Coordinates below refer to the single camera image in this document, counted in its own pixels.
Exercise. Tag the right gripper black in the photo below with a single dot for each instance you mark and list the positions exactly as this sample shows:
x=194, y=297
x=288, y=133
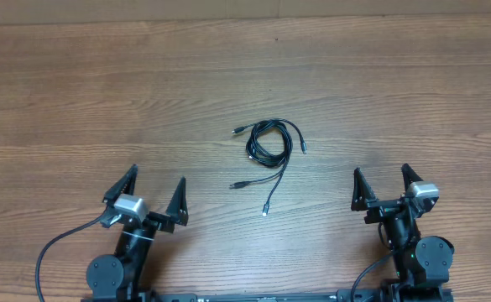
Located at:
x=363, y=201

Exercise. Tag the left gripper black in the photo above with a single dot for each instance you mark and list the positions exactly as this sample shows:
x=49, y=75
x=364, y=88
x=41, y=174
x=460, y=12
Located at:
x=175, y=210

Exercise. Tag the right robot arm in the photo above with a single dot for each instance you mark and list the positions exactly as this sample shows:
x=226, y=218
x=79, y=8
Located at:
x=422, y=263

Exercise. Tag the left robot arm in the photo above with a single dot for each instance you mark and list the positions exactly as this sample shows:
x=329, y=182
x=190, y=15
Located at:
x=116, y=277

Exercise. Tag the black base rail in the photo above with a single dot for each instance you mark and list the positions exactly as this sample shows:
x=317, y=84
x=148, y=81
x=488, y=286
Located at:
x=342, y=295

